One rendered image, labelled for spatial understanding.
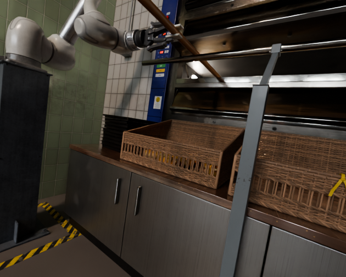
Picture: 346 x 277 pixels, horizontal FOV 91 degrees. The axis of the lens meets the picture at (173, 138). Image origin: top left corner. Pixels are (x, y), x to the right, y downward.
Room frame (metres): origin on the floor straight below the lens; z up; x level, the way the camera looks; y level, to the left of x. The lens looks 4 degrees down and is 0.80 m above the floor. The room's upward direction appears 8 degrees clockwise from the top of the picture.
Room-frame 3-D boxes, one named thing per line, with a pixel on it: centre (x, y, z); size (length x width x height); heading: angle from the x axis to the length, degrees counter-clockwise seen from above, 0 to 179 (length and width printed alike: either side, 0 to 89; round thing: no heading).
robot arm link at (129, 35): (0.87, 0.25, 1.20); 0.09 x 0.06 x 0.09; 148
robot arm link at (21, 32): (1.01, 0.91, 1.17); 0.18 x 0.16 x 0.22; 170
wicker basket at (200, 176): (0.98, -0.08, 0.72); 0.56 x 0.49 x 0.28; 59
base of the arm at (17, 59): (0.98, 0.93, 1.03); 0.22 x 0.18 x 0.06; 146
